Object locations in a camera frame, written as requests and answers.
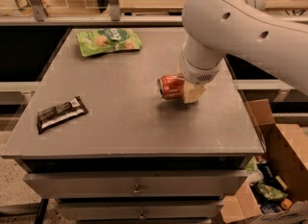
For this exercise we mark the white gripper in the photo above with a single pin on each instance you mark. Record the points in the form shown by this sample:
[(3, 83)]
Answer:
[(198, 74)]

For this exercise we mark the orange soda can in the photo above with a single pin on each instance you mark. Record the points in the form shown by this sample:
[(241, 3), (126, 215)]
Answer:
[(171, 86)]

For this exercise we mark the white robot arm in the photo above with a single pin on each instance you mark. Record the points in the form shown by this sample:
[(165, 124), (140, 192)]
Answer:
[(241, 28)]

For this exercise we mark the upper grey drawer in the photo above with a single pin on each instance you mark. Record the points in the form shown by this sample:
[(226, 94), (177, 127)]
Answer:
[(136, 183)]

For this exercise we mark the grey drawer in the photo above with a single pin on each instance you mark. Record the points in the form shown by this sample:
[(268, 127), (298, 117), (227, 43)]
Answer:
[(136, 183), (141, 210)]

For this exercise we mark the green snack bag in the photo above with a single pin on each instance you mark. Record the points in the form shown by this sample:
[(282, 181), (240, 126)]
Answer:
[(109, 40)]

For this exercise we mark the cardboard box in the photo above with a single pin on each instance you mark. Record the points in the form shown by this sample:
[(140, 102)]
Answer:
[(287, 151)]

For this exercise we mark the dark bottle in box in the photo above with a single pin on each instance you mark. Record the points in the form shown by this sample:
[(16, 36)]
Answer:
[(270, 177)]

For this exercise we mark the green packet in box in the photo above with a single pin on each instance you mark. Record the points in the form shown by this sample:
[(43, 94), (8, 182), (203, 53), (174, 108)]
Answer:
[(271, 193)]

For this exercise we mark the black snack bar wrapper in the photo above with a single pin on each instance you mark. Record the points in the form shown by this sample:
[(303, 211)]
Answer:
[(61, 113)]

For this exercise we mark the lower grey drawer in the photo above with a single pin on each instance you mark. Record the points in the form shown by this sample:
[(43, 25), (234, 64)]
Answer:
[(141, 210)]

